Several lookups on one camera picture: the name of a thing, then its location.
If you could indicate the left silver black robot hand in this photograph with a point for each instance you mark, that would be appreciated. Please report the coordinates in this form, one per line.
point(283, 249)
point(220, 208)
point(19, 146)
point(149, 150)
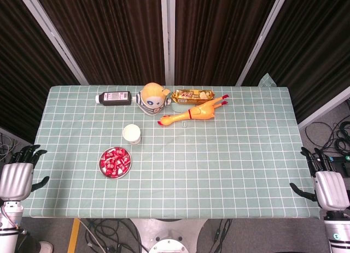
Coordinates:
point(15, 182)

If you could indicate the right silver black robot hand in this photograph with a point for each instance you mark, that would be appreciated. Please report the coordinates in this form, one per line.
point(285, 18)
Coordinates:
point(332, 190)

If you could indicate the red candy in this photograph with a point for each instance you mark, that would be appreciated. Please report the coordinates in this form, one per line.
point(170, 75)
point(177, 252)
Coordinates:
point(111, 163)
point(127, 160)
point(104, 163)
point(107, 169)
point(119, 161)
point(117, 154)
point(122, 169)
point(123, 152)
point(106, 156)
point(112, 173)

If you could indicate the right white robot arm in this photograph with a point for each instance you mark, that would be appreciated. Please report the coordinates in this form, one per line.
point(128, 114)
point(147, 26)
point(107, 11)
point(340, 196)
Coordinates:
point(339, 231)

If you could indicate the black box with green light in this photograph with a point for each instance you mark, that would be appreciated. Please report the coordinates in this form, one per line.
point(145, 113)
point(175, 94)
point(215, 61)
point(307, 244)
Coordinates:
point(340, 159)

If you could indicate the dark trouser leg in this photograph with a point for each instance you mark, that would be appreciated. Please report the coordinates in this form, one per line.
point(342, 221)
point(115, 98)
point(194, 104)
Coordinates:
point(27, 244)

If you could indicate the white shoe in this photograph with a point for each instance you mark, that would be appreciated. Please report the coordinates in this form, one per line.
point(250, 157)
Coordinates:
point(45, 247)

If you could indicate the yellow floor tape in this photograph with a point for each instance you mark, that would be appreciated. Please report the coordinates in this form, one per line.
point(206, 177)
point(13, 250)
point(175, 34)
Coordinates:
point(73, 236)

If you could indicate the metal bowl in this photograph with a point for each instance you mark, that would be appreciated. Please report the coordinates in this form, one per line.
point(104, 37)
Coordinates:
point(125, 174)

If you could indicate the dark corrugated partition panel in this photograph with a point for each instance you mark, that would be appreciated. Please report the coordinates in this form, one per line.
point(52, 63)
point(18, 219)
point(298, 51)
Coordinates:
point(109, 31)
point(22, 59)
point(218, 31)
point(314, 59)

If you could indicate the white paper cup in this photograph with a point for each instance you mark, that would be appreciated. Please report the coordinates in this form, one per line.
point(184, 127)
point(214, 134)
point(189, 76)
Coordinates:
point(131, 131)

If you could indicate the dark bottle with white cap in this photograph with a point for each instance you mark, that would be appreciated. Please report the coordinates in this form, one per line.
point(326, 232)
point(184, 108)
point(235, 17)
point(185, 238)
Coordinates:
point(115, 98)

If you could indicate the green checkered tablecloth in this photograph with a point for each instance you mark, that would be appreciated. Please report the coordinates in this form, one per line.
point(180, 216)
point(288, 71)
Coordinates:
point(191, 168)

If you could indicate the yellow rubber chicken toy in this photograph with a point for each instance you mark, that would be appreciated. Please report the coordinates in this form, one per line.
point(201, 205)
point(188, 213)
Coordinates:
point(201, 111)

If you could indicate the yellow plush doll striped shirt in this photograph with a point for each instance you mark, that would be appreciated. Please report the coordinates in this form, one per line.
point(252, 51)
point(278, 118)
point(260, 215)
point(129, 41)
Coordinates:
point(151, 96)

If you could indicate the gold biscuit package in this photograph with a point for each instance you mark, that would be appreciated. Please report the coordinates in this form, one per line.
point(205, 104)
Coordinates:
point(191, 96)

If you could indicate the grey partition base rail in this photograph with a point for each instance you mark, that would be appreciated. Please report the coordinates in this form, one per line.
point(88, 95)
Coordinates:
point(11, 134)
point(324, 109)

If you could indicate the grey partition frame post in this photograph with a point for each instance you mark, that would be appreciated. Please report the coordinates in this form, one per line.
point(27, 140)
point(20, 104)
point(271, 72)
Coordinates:
point(50, 31)
point(263, 31)
point(167, 31)

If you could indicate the silver robot pedestal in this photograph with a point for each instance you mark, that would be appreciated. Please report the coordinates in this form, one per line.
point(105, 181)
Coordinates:
point(175, 228)

